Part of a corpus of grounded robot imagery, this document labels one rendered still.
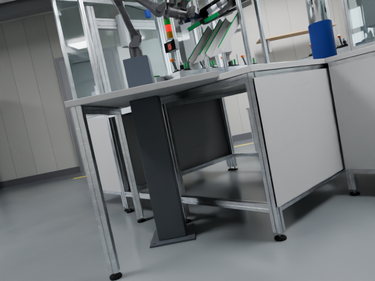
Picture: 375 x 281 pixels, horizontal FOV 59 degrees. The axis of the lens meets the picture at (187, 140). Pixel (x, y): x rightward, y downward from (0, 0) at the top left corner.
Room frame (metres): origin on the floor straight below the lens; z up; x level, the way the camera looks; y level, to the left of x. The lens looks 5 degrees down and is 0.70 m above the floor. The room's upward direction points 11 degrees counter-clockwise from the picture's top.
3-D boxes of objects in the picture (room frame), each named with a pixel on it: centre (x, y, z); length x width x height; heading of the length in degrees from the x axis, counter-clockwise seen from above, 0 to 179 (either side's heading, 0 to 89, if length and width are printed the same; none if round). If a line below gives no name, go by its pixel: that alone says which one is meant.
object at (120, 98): (1.94, 0.14, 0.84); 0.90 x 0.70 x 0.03; 178
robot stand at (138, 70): (1.94, 0.19, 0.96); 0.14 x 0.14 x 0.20; 88
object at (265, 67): (2.58, -0.40, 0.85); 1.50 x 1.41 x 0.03; 41
